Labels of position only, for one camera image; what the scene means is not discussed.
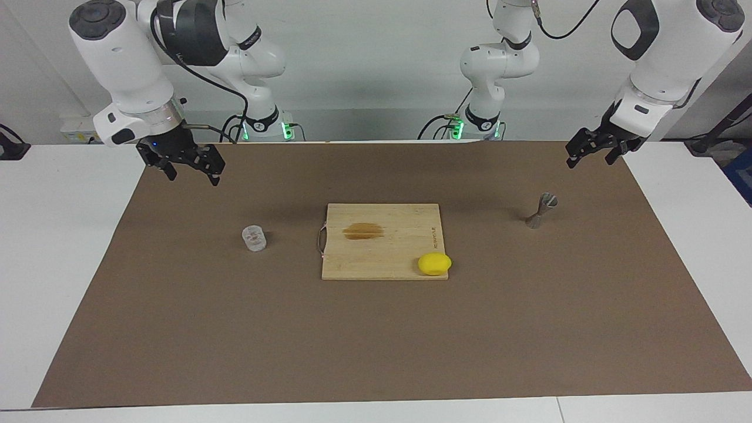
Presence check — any black stand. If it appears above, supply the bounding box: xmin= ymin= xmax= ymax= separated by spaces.
xmin=684 ymin=94 xmax=752 ymax=156

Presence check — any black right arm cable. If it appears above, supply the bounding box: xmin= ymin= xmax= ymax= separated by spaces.
xmin=150 ymin=6 xmax=250 ymax=145

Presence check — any clear plastic cup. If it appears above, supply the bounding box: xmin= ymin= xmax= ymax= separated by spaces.
xmin=242 ymin=225 xmax=267 ymax=252

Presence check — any yellow lemon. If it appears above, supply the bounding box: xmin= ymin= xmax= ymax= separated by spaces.
xmin=418 ymin=253 xmax=452 ymax=276

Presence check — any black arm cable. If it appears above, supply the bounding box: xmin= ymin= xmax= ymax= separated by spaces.
xmin=150 ymin=6 xmax=250 ymax=145
xmin=532 ymin=0 xmax=603 ymax=41

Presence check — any white wall socket box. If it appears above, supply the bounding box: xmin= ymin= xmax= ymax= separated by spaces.
xmin=60 ymin=115 xmax=102 ymax=145

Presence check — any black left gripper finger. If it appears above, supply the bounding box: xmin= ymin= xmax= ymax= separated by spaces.
xmin=566 ymin=128 xmax=609 ymax=169
xmin=605 ymin=141 xmax=641 ymax=165

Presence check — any wooden cutting board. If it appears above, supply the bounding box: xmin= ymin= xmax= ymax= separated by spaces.
xmin=318 ymin=203 xmax=449 ymax=281

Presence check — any brown table mat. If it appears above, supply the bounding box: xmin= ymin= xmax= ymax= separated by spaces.
xmin=32 ymin=141 xmax=752 ymax=408

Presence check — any black base cable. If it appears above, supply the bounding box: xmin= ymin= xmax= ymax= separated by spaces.
xmin=418 ymin=85 xmax=474 ymax=140
xmin=220 ymin=115 xmax=244 ymax=143

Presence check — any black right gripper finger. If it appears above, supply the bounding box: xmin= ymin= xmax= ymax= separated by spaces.
xmin=191 ymin=144 xmax=226 ymax=187
xmin=136 ymin=145 xmax=178 ymax=181

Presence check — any black left base cable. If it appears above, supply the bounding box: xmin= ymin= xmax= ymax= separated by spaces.
xmin=418 ymin=85 xmax=474 ymax=140

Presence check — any blue box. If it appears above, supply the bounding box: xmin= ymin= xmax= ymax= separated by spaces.
xmin=721 ymin=147 xmax=752 ymax=206

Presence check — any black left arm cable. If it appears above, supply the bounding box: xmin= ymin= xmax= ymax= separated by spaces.
xmin=532 ymin=0 xmax=603 ymax=41

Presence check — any black clamp mount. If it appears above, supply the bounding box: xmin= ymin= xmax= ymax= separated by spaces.
xmin=0 ymin=123 xmax=31 ymax=160

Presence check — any black right base cable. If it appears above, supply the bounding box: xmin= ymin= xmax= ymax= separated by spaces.
xmin=220 ymin=115 xmax=244 ymax=143

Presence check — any metal jigger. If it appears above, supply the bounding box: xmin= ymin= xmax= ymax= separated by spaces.
xmin=525 ymin=192 xmax=559 ymax=229

